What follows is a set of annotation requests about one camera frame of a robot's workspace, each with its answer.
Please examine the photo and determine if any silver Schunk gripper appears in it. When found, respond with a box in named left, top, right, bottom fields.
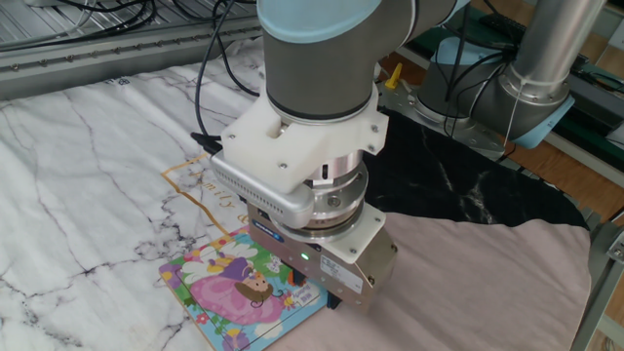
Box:
left=247, top=202, right=400, bottom=316

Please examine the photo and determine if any colourful fairy puzzle board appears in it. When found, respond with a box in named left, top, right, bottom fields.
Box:
left=158, top=226, right=331, bottom=351

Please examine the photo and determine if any white gripper mounting plate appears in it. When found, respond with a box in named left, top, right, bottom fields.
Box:
left=252, top=202, right=387, bottom=266

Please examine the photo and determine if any silver force torque sensor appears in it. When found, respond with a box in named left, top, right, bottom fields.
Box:
left=210, top=148, right=371, bottom=244

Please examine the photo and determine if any marble pink black tablecloth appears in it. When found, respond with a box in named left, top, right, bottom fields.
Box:
left=0, top=33, right=594, bottom=351

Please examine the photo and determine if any white wrist adapter block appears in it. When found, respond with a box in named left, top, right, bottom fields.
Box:
left=220, top=82, right=390, bottom=195

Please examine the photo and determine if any small yellow plastic part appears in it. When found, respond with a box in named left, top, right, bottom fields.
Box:
left=384, top=61, right=404, bottom=91

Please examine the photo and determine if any white zip tie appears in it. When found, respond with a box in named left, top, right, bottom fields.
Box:
left=500, top=75, right=527, bottom=145

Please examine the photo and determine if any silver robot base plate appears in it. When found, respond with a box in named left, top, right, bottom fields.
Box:
left=377, top=80, right=508, bottom=162

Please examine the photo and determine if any dark power cable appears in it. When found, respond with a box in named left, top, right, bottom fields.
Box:
left=189, top=0, right=262, bottom=155

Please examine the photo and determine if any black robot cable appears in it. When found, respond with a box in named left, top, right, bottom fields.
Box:
left=436, top=0, right=518, bottom=140

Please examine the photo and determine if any aluminium frame post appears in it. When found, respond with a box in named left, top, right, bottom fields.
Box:
left=569, top=209, right=624, bottom=351

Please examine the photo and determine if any aluminium frame rail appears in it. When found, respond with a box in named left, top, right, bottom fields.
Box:
left=0, top=9, right=264, bottom=101

